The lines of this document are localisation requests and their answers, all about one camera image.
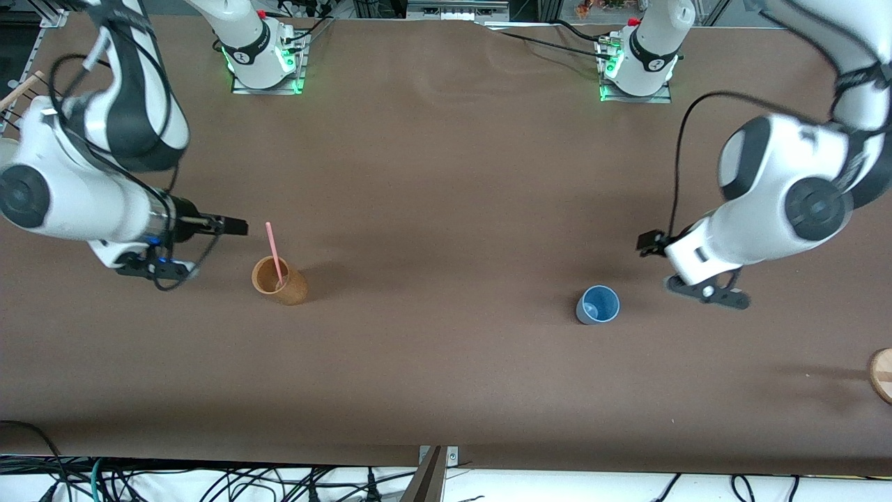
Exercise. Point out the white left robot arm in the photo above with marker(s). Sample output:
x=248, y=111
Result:
x=766, y=160

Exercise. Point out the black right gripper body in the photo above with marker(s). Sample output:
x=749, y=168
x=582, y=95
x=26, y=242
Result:
x=185, y=216

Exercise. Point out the grey power strip device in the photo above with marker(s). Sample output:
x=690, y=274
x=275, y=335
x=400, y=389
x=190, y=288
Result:
x=456, y=8

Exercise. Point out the round wooden disc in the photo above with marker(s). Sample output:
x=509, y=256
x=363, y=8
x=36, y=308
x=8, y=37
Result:
x=883, y=375

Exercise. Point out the pink chopstick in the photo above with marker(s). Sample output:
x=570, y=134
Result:
x=274, y=254

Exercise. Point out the brown wooden cup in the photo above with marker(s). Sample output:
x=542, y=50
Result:
x=289, y=289

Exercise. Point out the blue cup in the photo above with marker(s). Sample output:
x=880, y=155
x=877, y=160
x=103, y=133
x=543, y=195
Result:
x=599, y=305

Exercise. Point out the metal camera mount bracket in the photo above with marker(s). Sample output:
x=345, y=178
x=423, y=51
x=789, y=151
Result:
x=451, y=457

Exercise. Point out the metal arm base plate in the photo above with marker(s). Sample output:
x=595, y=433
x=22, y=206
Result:
x=665, y=97
x=301, y=66

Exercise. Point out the dark camera mount pole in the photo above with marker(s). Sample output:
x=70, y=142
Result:
x=426, y=481

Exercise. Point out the aluminium corner bracket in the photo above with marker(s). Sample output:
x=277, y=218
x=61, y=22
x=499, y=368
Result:
x=52, y=15

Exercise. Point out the wooden rack stick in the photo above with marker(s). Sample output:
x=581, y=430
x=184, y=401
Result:
x=24, y=87

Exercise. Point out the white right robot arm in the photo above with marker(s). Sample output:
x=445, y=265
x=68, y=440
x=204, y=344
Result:
x=125, y=104

